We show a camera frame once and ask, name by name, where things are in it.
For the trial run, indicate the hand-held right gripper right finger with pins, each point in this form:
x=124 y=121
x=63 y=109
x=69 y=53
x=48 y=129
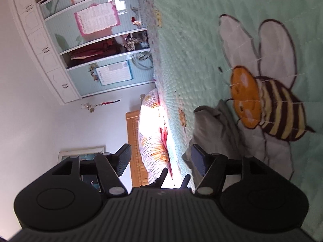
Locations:
x=199 y=161

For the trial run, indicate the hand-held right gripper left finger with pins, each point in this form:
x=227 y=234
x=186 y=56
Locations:
x=125 y=161

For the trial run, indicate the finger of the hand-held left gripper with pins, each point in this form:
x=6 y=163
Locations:
x=185 y=181
x=161 y=177

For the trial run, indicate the grey t-shirt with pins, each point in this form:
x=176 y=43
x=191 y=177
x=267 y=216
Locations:
x=214 y=133

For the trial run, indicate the dark red hanging clothes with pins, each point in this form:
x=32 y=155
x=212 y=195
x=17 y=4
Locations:
x=93 y=49

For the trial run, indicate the patterned clothes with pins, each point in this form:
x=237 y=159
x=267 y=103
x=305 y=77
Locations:
x=131 y=42

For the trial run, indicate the wooden headboard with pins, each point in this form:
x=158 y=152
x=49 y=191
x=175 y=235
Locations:
x=133 y=151

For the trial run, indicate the floral pillow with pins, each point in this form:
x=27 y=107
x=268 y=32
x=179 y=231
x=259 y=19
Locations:
x=154 y=141

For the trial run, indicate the framed wedding photo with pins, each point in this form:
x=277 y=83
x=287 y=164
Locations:
x=83 y=156

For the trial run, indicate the red bed sheet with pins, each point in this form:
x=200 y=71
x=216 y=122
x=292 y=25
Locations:
x=165 y=133

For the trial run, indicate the blue-bordered poster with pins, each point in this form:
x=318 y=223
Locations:
x=113 y=71

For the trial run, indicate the quilted bee-print bedspread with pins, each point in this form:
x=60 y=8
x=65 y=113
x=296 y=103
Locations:
x=227 y=55

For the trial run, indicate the sliding-door wardrobe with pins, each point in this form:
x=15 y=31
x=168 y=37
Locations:
x=45 y=42

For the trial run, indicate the glass wall lamp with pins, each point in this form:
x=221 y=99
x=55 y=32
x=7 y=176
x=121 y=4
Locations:
x=87 y=106

